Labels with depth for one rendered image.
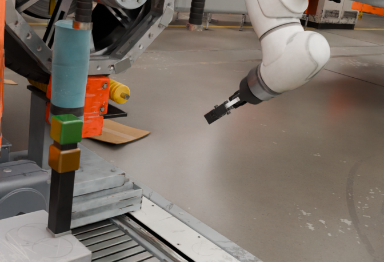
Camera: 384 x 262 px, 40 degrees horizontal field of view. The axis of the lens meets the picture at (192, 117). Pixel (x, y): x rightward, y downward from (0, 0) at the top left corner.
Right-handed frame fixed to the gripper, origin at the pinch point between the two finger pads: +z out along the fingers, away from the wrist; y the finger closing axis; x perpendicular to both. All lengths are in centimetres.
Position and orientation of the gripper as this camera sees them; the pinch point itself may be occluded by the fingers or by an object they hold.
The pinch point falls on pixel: (214, 114)
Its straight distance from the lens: 147.2
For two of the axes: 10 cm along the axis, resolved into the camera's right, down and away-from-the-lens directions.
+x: -5.2, -8.5, 0.4
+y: 6.8, -3.9, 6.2
